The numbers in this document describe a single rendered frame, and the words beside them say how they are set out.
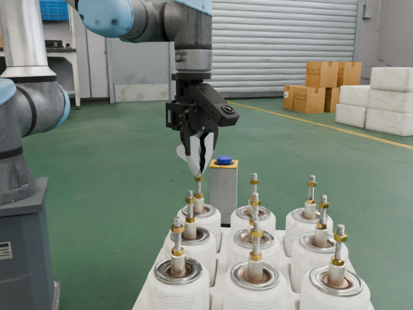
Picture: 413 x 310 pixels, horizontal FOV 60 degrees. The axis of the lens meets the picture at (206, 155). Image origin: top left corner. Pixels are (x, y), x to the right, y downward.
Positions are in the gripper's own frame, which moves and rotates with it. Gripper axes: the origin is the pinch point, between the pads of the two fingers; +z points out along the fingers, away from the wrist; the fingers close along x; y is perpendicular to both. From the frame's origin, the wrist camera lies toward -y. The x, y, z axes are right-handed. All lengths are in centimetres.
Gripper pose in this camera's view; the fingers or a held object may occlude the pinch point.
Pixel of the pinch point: (200, 170)
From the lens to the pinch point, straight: 75.4
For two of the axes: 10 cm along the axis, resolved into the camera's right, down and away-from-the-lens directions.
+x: -7.4, 1.6, -6.5
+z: 0.0, 9.7, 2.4
